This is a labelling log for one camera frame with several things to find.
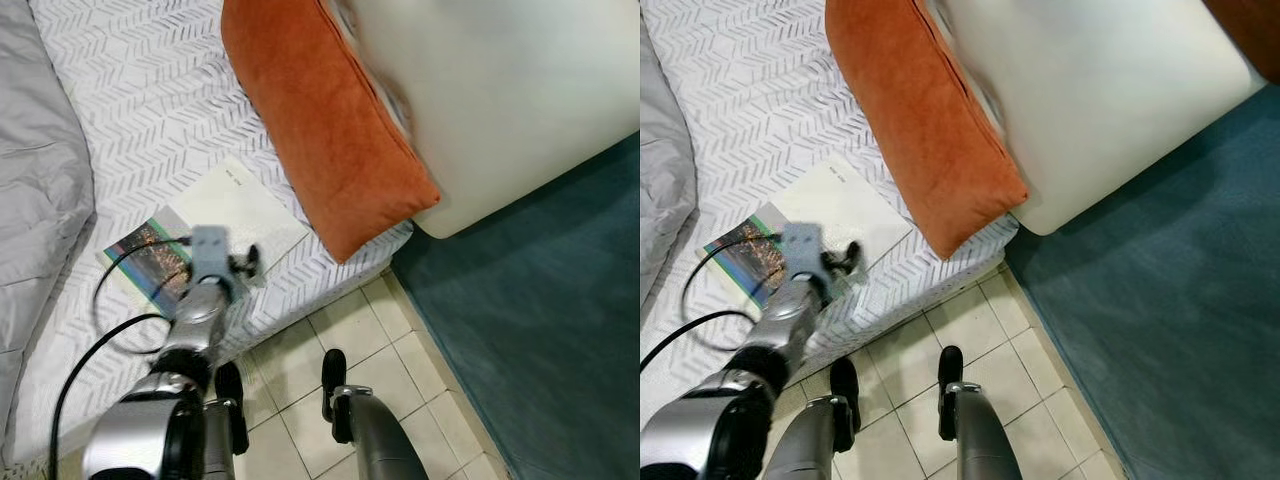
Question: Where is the grey robot leg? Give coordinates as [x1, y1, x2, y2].
[203, 360, 251, 480]
[765, 357, 863, 480]
[320, 348, 433, 480]
[937, 345, 1027, 480]

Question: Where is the white patterned bed cover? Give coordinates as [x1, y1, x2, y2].
[640, 0, 1021, 401]
[0, 0, 416, 467]

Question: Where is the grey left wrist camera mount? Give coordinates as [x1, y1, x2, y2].
[189, 225, 234, 278]
[780, 223, 824, 276]

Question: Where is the white book with colourful picture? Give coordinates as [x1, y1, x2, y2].
[702, 153, 916, 306]
[102, 158, 312, 317]

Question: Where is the grey duvet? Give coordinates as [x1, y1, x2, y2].
[0, 0, 97, 426]
[640, 18, 699, 306]

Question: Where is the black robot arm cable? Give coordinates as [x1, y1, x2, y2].
[640, 234, 791, 373]
[48, 236, 196, 471]

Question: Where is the grey robot left leg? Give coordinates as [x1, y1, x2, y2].
[203, 360, 251, 480]
[765, 357, 863, 480]

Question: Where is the large white pillow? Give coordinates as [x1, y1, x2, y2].
[925, 0, 1267, 237]
[328, 0, 641, 240]

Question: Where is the grey robot right leg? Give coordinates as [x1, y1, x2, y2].
[937, 345, 1027, 480]
[320, 348, 433, 480]

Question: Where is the teal rug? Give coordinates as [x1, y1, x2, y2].
[1005, 84, 1280, 480]
[390, 132, 641, 480]

